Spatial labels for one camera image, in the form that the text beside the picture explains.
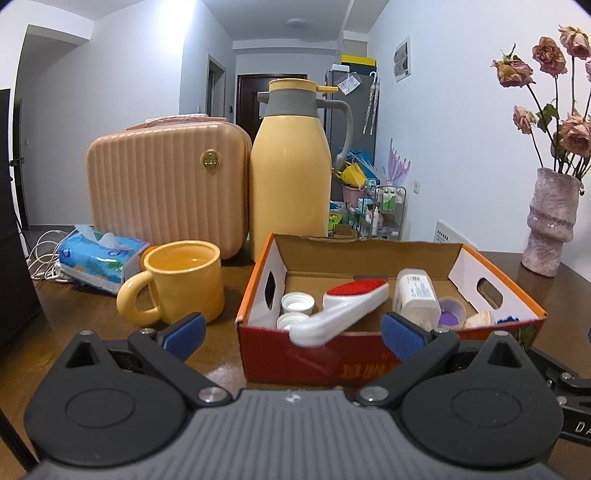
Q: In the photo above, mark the beige square lidded jar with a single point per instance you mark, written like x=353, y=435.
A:
x=483, y=319

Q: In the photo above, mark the pink textured vase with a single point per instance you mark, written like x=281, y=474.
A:
x=551, y=219

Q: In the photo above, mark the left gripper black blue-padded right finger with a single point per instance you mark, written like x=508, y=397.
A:
x=439, y=369

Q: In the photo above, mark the translucent white plastic container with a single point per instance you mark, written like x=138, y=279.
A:
x=416, y=300

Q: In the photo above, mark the wire storage rack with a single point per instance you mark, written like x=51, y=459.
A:
x=382, y=212

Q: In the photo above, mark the yellow ceramic mug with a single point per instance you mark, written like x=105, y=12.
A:
x=178, y=279

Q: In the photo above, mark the peach ribbed small suitcase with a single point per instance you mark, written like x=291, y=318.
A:
x=174, y=178

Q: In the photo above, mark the white ribbed bottle cap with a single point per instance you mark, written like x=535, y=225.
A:
x=297, y=302

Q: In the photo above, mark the red orange cardboard box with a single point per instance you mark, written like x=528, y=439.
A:
x=359, y=355

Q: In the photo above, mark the grey refrigerator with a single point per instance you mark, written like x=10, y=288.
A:
x=358, y=100

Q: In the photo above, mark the dark blue bottle cap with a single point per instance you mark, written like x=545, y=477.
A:
x=507, y=320

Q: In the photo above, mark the red white lint brush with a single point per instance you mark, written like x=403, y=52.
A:
x=342, y=307

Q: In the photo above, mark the white leaning board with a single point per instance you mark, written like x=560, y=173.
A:
x=446, y=234

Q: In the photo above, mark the blue tissue pack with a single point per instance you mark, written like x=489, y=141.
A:
x=99, y=259

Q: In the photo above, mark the yellow thermos jug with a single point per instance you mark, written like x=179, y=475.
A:
x=290, y=170

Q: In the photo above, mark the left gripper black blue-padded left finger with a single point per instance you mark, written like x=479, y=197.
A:
x=147, y=370

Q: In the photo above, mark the dried pink flowers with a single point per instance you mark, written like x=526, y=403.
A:
x=557, y=77

